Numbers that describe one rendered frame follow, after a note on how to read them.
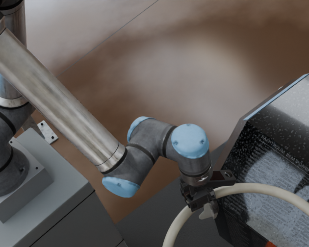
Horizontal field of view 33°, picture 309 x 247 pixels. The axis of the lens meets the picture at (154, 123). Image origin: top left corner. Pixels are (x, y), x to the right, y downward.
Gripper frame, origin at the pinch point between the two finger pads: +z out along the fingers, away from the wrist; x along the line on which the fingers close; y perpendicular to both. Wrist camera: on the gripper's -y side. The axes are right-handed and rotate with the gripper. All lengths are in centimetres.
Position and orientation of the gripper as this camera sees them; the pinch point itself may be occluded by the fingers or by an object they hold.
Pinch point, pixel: (211, 208)
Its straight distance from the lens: 165.7
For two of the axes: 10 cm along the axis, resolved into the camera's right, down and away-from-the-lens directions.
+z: 1.8, 6.4, 7.4
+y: -9.0, 4.2, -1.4
